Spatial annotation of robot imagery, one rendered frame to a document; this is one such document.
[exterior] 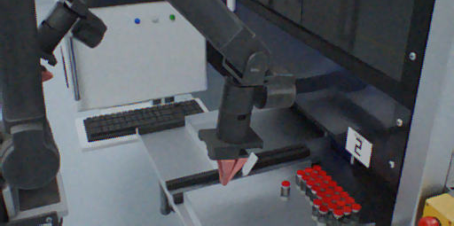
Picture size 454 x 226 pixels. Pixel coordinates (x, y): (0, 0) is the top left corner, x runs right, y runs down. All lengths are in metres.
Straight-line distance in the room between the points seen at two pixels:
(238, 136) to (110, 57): 0.95
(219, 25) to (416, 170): 0.50
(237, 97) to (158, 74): 0.99
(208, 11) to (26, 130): 0.30
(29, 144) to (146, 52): 1.07
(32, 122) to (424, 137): 0.68
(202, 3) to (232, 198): 0.60
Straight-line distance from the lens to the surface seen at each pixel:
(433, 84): 0.93
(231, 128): 0.82
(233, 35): 0.74
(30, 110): 0.70
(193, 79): 1.81
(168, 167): 1.30
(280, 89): 0.83
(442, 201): 1.02
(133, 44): 1.70
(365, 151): 1.13
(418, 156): 1.00
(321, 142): 1.38
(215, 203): 1.17
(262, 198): 1.18
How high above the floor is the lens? 1.62
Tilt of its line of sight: 27 degrees down
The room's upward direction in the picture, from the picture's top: straight up
